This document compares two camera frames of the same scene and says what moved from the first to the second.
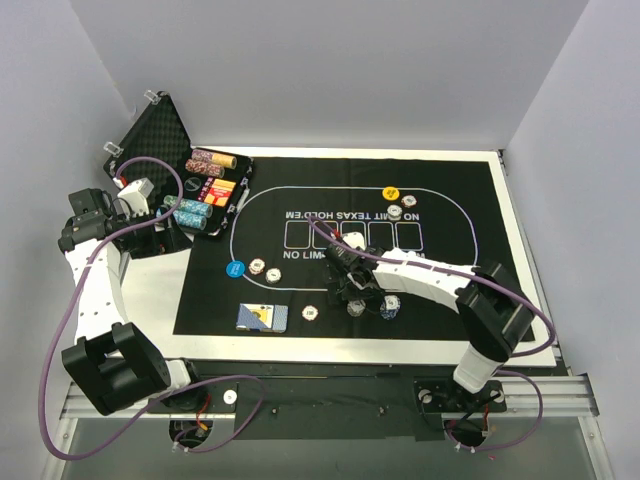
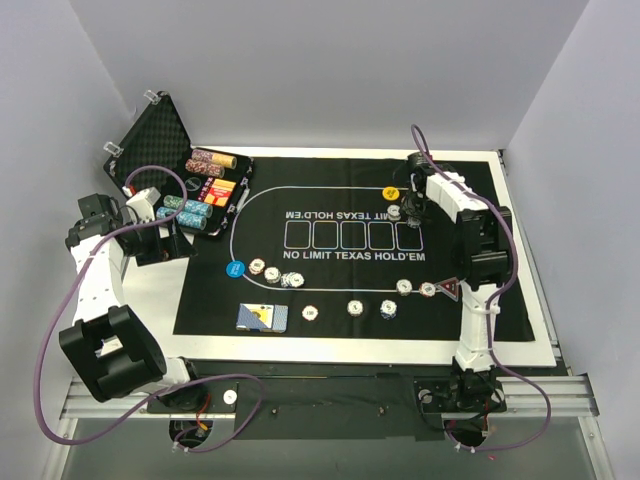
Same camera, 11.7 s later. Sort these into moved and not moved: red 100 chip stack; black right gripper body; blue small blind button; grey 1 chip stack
Moved: black right gripper body
Not moved: grey 1 chip stack; red 100 chip stack; blue small blind button
